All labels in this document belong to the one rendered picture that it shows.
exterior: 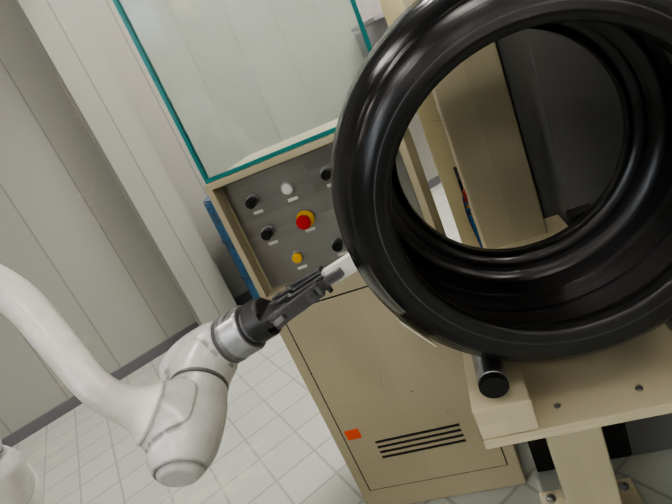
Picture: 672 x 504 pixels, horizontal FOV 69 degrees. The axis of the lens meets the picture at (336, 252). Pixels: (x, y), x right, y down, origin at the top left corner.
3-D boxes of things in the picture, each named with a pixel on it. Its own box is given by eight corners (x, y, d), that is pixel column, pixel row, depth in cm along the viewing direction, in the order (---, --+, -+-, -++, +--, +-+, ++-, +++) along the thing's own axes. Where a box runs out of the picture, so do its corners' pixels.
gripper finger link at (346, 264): (321, 271, 81) (320, 273, 80) (355, 249, 78) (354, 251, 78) (332, 285, 81) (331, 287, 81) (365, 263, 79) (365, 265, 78)
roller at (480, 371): (482, 287, 104) (462, 295, 105) (472, 270, 103) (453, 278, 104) (515, 393, 72) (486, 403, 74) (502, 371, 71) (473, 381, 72)
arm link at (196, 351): (252, 334, 95) (245, 389, 85) (197, 369, 100) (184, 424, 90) (212, 303, 90) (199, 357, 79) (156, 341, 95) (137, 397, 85)
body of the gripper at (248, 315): (231, 322, 82) (272, 295, 79) (246, 298, 89) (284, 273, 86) (259, 354, 84) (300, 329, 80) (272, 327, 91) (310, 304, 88)
